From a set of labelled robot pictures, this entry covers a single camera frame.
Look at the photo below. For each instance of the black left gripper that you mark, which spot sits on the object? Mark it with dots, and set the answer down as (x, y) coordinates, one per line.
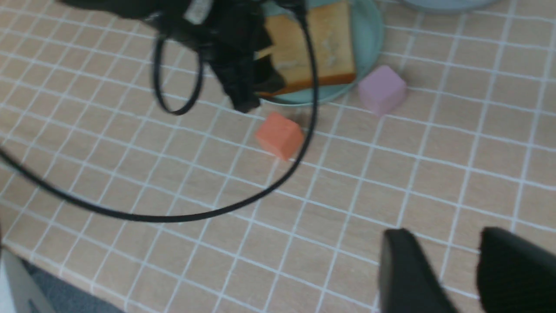
(226, 34)

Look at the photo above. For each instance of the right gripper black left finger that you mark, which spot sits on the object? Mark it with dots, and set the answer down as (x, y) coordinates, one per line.
(407, 282)

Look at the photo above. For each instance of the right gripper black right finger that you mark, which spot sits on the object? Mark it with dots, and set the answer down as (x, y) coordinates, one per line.
(515, 275)

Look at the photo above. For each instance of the toast slice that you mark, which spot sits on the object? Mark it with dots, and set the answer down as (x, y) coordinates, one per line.
(284, 66)

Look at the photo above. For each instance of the orange-red foam cube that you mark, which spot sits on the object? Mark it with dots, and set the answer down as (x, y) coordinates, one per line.
(280, 136)

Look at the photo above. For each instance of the pink foam cube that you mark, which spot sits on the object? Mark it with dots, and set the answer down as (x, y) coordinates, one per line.
(382, 90)

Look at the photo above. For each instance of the teal centre plate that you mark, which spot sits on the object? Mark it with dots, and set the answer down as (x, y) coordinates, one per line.
(367, 35)

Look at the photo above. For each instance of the grey-blue egg plate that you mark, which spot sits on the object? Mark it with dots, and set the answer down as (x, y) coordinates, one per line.
(447, 6)

